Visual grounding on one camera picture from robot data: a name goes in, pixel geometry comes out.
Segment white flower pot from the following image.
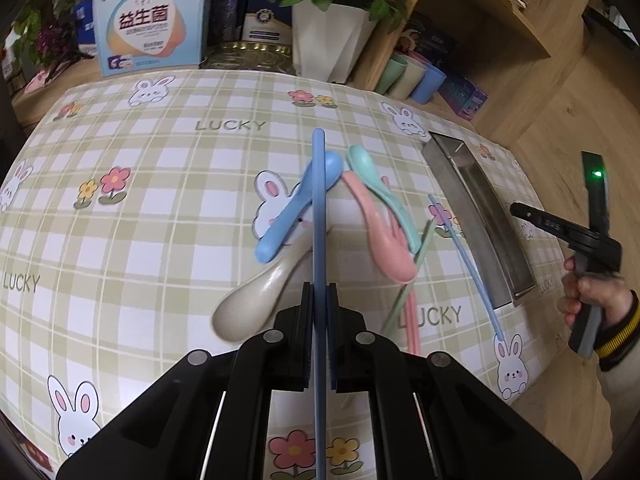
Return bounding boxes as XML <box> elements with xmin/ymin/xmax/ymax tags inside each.
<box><xmin>291</xmin><ymin>2</ymin><xmax>379</xmax><ymax>84</ymax></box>

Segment dark blue printed box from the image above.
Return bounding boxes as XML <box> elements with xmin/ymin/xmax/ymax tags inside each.
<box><xmin>400</xmin><ymin>12</ymin><xmax>457</xmax><ymax>61</ymax></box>

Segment checked bunny tablecloth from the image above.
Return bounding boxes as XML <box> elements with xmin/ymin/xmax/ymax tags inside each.
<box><xmin>0</xmin><ymin>69</ymin><xmax>568</xmax><ymax>480</ymax></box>

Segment purple flower plant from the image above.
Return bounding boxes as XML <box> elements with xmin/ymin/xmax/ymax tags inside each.
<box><xmin>10</xmin><ymin>0</ymin><xmax>96</xmax><ymax>68</ymax></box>

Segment beige spoon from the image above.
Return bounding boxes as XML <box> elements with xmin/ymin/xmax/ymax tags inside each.
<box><xmin>211</xmin><ymin>225</ymin><xmax>315</xmax><ymax>345</ymax></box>

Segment green cup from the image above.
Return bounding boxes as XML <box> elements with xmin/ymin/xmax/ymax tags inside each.
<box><xmin>375</xmin><ymin>52</ymin><xmax>409</xmax><ymax>96</ymax></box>

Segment person's right hand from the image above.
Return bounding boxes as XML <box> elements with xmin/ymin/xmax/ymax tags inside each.
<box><xmin>559</xmin><ymin>255</ymin><xmax>632</xmax><ymax>329</ymax></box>

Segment gold patterned tray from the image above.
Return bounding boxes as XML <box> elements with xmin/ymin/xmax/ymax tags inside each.
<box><xmin>202</xmin><ymin>42</ymin><xmax>299</xmax><ymax>76</ymax></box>

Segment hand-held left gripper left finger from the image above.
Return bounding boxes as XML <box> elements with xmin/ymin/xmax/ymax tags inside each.
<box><xmin>56</xmin><ymin>282</ymin><xmax>316</xmax><ymax>480</ymax></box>

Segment blue spoon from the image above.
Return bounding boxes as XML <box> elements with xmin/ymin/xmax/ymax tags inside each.
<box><xmin>256</xmin><ymin>151</ymin><xmax>344</xmax><ymax>262</ymax></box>

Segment metal tray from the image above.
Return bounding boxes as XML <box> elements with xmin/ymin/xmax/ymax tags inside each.
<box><xmin>422</xmin><ymin>131</ymin><xmax>537</xmax><ymax>309</ymax></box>

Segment dark blue glitter box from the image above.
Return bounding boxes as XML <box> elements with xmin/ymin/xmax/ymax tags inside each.
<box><xmin>209</xmin><ymin>0</ymin><xmax>251</xmax><ymax>47</ymax></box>

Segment green chopstick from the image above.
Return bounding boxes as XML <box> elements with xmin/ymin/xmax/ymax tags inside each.
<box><xmin>380</xmin><ymin>219</ymin><xmax>437</xmax><ymax>337</ymax></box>

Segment teal spoon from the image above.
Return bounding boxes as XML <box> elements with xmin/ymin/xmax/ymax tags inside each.
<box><xmin>347</xmin><ymin>145</ymin><xmax>423</xmax><ymax>253</ymax></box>

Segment beige cup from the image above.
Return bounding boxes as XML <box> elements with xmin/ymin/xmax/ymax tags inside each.
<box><xmin>392</xmin><ymin>57</ymin><xmax>427</xmax><ymax>102</ymax></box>

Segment wooden shelf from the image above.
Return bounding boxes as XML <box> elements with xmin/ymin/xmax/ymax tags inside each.
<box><xmin>350</xmin><ymin>0</ymin><xmax>593</xmax><ymax>98</ymax></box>

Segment light blue carton box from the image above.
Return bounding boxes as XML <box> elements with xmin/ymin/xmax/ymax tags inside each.
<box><xmin>93</xmin><ymin>0</ymin><xmax>211</xmax><ymax>78</ymax></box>

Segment blue white packet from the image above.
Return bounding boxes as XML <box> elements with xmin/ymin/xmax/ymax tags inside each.
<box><xmin>71</xmin><ymin>0</ymin><xmax>99</xmax><ymax>59</ymax></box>

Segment blue cup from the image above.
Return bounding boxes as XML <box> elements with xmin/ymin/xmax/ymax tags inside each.
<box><xmin>411</xmin><ymin>65</ymin><xmax>447</xmax><ymax>105</ymax></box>

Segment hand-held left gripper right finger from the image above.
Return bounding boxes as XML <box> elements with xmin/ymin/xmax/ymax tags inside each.
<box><xmin>326</xmin><ymin>283</ymin><xmax>584</xmax><ymax>480</ymax></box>

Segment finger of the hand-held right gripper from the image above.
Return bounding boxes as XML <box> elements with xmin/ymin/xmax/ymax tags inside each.
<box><xmin>510</xmin><ymin>202</ymin><xmax>571</xmax><ymax>244</ymax></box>

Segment pink chopstick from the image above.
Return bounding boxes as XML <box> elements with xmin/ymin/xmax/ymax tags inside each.
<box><xmin>404</xmin><ymin>280</ymin><xmax>422</xmax><ymax>355</ymax></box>

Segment blue chopstick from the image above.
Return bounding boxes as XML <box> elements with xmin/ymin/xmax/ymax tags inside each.
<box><xmin>312</xmin><ymin>128</ymin><xmax>329</xmax><ymax>480</ymax></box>
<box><xmin>428</xmin><ymin>193</ymin><xmax>504</xmax><ymax>344</ymax></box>

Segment dark blue white-label box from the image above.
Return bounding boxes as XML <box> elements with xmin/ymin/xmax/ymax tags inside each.
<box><xmin>240</xmin><ymin>0</ymin><xmax>294</xmax><ymax>44</ymax></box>

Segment person's right forearm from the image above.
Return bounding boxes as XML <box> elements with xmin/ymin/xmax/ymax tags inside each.
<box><xmin>594</xmin><ymin>290</ymin><xmax>640</xmax><ymax>461</ymax></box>

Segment purple printed box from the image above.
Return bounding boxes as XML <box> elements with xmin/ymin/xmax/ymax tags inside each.
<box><xmin>439</xmin><ymin>70</ymin><xmax>489</xmax><ymax>122</ymax></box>

